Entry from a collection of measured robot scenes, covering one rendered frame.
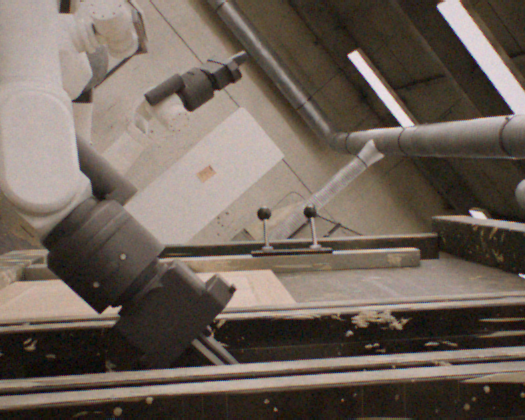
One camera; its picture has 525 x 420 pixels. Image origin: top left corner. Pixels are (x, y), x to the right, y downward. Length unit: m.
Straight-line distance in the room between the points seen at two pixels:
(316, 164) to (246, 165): 4.72
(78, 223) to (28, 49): 0.17
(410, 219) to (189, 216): 5.91
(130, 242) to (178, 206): 4.61
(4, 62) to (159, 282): 0.25
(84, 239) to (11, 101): 0.13
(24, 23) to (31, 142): 0.13
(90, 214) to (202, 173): 4.60
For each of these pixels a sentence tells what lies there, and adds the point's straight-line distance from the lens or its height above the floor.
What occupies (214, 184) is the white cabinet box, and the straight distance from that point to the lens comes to 5.14.
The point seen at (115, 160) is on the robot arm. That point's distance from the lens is 1.42.
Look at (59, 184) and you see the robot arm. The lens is 0.53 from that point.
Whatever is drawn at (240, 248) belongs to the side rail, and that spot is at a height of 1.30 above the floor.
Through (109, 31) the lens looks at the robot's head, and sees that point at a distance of 1.15.
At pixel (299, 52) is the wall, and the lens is 9.87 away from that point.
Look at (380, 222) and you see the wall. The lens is 10.21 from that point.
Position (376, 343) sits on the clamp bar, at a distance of 0.71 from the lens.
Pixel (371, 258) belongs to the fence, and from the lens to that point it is 1.47.
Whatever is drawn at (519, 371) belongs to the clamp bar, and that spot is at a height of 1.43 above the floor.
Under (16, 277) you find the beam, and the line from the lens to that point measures 1.41.
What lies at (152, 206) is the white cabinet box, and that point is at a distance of 5.15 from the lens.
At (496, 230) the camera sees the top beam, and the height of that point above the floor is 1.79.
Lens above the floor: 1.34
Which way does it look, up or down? 3 degrees up
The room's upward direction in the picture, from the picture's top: 49 degrees clockwise
